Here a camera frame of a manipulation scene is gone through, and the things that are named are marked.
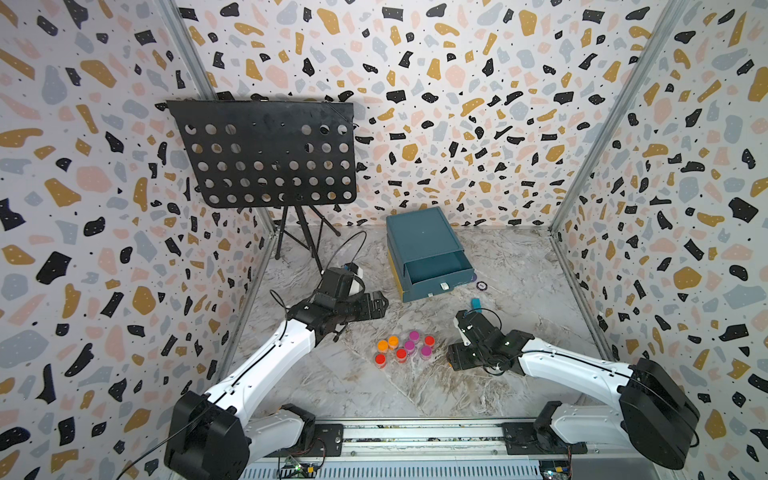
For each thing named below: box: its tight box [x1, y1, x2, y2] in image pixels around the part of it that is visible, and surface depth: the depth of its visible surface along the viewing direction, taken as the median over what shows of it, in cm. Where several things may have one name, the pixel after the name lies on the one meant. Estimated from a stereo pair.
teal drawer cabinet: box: [386, 206, 475, 303], surface depth 92 cm
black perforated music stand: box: [167, 99, 357, 273], surface depth 74 cm
